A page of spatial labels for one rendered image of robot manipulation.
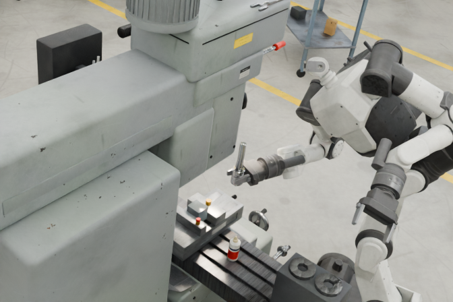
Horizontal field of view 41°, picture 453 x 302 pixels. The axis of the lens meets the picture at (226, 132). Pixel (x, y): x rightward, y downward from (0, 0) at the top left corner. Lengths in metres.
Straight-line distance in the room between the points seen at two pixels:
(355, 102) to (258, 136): 2.67
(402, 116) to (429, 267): 1.98
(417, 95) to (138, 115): 0.88
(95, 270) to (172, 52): 0.62
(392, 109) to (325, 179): 2.31
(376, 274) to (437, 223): 1.87
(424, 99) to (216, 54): 0.68
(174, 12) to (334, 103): 0.70
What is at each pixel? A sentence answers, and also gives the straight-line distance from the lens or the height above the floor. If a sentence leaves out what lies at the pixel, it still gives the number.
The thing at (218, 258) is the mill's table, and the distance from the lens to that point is 2.33.
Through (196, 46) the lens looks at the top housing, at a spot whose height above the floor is 1.85.
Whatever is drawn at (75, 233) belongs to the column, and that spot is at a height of 1.56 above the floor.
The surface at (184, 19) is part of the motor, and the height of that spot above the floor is 1.93.
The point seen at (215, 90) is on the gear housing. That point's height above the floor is 1.67.
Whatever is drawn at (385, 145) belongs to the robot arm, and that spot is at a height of 1.61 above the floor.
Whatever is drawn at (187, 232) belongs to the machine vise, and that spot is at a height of 1.00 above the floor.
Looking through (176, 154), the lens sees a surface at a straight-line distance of 1.84.
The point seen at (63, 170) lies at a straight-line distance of 1.52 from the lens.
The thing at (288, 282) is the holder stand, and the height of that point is 1.10.
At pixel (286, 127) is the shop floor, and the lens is 4.84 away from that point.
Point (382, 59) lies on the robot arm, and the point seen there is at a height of 1.78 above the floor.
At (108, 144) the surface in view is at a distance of 1.59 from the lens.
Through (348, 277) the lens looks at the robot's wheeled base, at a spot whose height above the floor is 0.59.
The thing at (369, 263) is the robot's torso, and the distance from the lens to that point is 2.44.
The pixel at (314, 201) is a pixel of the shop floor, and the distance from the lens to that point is 4.17.
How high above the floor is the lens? 2.60
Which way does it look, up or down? 34 degrees down
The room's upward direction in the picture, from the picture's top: 9 degrees clockwise
